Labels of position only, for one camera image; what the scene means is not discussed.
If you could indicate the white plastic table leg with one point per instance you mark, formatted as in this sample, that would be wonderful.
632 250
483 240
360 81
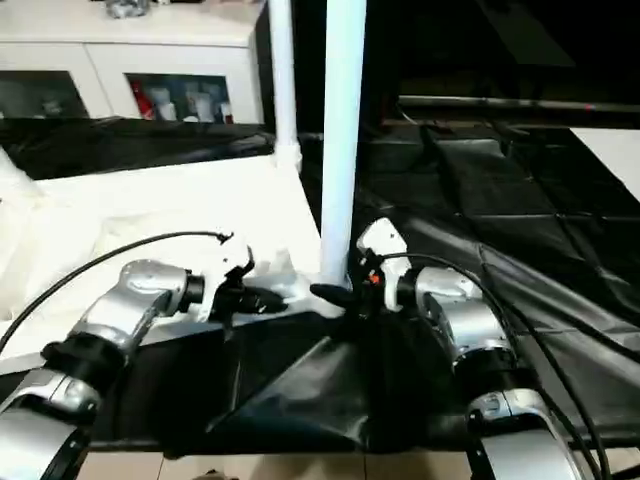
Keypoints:
15 178
284 70
342 120

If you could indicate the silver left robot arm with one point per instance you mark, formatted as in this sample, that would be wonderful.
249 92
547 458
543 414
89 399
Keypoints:
90 330

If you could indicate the black mat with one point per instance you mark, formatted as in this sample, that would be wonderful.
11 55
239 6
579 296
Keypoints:
520 240

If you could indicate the red bottle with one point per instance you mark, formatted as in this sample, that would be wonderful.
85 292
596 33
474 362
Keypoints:
140 100

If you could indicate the black box with tan label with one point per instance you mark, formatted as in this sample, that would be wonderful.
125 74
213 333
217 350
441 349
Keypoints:
300 60

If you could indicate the white flat board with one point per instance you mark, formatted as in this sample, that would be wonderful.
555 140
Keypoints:
612 160

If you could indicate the white cabinet with glass doors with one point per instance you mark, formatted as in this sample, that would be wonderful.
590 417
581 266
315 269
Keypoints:
110 40

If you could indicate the dark metal rail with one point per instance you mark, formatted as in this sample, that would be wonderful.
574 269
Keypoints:
520 104

